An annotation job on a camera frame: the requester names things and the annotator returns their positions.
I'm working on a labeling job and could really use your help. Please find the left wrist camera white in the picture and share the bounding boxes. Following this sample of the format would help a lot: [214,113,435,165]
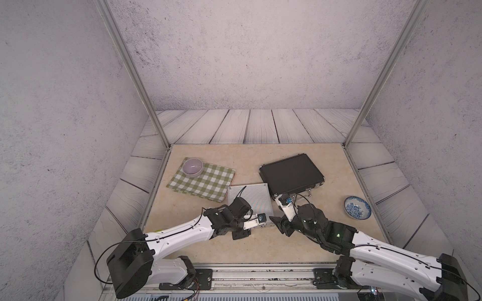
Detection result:
[257,213,267,227]

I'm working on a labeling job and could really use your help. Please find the aluminium frame post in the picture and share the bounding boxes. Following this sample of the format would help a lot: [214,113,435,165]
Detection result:
[95,0,171,149]
[343,0,429,150]

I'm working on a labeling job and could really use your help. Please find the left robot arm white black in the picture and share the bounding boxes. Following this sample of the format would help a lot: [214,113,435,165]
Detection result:
[106,197,267,299]

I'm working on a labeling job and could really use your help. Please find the blue white patterned bowl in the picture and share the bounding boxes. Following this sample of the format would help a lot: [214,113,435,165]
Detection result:
[344,196,372,220]

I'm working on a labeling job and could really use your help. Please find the silver aluminium poker case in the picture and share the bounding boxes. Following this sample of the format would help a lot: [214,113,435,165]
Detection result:
[227,183,274,227]

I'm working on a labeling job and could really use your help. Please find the green white checkered cloth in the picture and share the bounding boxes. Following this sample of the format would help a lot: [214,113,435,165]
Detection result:
[167,158,236,203]

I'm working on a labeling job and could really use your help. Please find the right aluminium frame post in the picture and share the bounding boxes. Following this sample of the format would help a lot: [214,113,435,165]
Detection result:
[343,0,429,150]

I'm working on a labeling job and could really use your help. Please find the left aluminium frame post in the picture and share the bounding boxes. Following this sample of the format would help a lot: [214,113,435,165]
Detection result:
[95,0,171,149]

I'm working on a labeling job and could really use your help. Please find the black poker case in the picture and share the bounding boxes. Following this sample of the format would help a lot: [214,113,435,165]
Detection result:
[259,154,325,198]

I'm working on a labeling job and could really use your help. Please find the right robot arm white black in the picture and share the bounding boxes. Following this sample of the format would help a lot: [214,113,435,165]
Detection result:
[270,194,469,300]

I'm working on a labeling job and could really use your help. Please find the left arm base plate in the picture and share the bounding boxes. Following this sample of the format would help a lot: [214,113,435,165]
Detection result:
[159,269,213,290]

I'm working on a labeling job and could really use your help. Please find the lilac ceramic bowl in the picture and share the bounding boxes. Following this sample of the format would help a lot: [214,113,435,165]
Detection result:
[182,158,204,178]

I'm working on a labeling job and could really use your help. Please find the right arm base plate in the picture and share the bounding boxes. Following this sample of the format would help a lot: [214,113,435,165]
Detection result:
[312,268,365,290]

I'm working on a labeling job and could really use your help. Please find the aluminium front rail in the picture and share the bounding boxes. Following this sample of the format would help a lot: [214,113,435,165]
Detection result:
[99,263,430,301]

